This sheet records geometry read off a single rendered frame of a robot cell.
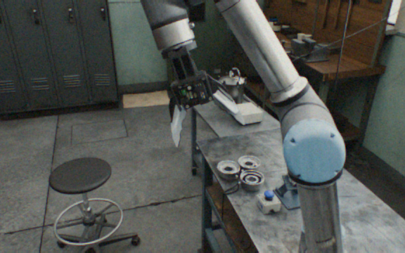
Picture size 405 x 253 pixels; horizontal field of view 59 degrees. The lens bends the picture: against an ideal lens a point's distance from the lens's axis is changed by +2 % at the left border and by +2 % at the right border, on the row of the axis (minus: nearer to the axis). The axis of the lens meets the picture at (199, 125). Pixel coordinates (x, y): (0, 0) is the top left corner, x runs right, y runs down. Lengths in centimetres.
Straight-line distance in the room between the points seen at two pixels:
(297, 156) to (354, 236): 77
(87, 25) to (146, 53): 95
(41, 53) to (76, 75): 40
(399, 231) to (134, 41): 368
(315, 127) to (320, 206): 20
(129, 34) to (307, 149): 392
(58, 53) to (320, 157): 354
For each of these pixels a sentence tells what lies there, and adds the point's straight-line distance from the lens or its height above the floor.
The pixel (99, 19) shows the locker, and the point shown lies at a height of 104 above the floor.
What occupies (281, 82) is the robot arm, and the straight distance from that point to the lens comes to 83.
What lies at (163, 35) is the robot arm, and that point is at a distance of 68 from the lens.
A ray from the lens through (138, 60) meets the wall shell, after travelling 461.
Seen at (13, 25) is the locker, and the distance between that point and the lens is 403.
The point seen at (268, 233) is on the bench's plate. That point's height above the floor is 80.
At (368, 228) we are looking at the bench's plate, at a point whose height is 80.
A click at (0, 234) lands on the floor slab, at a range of 284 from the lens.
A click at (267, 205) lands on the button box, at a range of 144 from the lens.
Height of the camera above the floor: 176
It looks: 28 degrees down
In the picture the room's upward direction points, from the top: straight up
